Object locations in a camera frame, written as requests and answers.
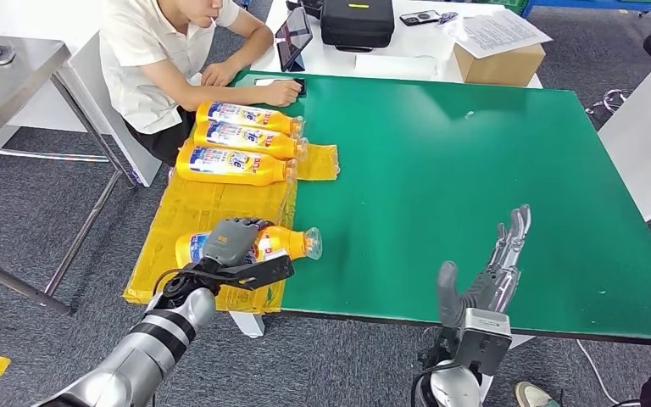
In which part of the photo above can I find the dark smartphone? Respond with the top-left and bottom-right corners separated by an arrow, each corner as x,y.
253,77 -> 308,98

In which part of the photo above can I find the white floor cable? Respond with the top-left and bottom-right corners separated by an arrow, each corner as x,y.
576,339 -> 641,407

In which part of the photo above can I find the tablet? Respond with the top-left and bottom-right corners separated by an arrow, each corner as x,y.
275,6 -> 314,73

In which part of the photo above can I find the orange detergent bottle clear cap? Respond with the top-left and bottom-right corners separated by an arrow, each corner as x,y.
175,143 -> 298,187
192,120 -> 309,161
174,226 -> 324,269
195,101 -> 306,139

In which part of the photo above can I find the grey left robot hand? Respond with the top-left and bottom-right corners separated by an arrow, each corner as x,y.
200,217 -> 276,268

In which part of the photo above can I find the printed paper sheet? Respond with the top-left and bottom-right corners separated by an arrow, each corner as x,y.
444,9 -> 554,60

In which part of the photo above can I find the brown cardboard box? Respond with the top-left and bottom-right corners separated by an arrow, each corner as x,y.
453,42 -> 547,87

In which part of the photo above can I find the yellow taped cardboard mat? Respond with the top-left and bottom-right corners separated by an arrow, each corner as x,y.
123,140 -> 341,315

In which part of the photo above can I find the white board table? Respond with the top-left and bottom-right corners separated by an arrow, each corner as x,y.
598,39 -> 651,222

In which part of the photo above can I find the stainless steel table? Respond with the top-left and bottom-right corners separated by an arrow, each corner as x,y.
0,31 -> 138,315

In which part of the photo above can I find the chrome chair base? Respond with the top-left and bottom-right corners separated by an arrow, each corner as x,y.
585,87 -> 634,115

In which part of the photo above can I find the black carrying case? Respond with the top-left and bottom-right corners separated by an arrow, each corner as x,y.
320,0 -> 396,53

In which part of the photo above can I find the blue metal rack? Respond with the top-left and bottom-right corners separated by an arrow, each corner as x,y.
521,0 -> 651,27

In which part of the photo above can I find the green plastic crate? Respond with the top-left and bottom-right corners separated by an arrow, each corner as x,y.
491,0 -> 531,15

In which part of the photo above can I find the person's left hand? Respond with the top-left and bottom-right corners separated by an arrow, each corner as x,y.
200,60 -> 242,88

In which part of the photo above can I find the black phone with round camera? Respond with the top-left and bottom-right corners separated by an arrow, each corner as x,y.
398,9 -> 442,27

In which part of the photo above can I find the person's right hand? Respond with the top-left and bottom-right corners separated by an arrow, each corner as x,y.
262,78 -> 303,108

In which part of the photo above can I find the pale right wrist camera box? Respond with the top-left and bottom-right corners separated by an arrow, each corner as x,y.
453,307 -> 514,377

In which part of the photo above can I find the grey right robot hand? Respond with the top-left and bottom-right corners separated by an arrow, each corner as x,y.
437,204 -> 532,330

